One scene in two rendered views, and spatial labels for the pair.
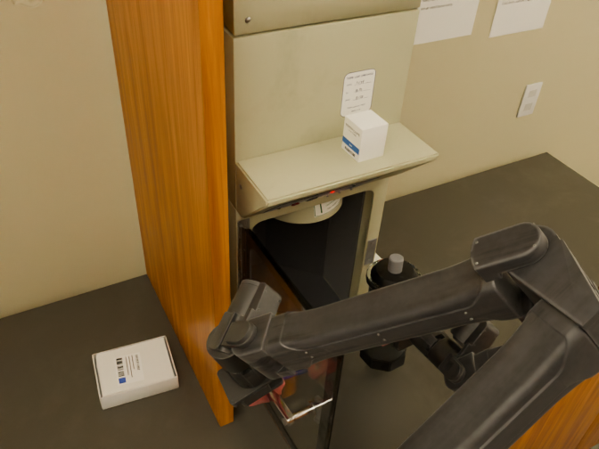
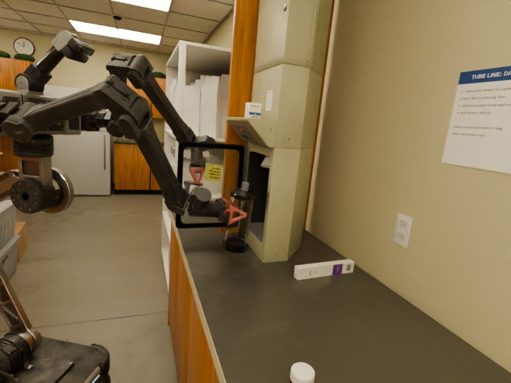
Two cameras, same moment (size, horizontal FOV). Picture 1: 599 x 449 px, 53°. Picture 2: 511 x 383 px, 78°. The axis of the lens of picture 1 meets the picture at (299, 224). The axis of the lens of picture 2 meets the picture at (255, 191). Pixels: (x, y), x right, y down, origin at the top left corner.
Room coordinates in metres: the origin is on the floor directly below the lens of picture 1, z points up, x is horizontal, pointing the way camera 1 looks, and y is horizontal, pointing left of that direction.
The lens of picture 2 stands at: (1.10, -1.35, 1.49)
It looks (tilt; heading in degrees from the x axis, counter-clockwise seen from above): 12 degrees down; 100
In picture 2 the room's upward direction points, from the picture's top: 5 degrees clockwise
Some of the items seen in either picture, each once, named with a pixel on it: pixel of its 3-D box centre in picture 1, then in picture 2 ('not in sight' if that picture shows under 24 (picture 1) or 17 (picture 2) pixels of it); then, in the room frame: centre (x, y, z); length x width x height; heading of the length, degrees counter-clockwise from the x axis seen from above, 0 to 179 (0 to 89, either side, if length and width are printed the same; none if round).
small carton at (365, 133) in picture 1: (364, 135); (252, 110); (0.84, -0.09, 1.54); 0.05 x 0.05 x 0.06; 32
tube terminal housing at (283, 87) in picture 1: (283, 188); (284, 165); (0.98, 0.04, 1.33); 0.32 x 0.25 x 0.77; 121
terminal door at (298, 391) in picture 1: (283, 363); (210, 186); (0.65, 0.01, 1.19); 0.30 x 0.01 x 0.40; 32
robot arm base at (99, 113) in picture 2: not in sight; (98, 118); (0.11, -0.04, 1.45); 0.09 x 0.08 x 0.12; 93
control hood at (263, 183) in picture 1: (337, 182); (248, 131); (0.82, -0.06, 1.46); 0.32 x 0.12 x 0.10; 121
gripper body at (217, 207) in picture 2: (426, 336); (213, 209); (0.76, -0.26, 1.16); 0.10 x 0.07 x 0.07; 123
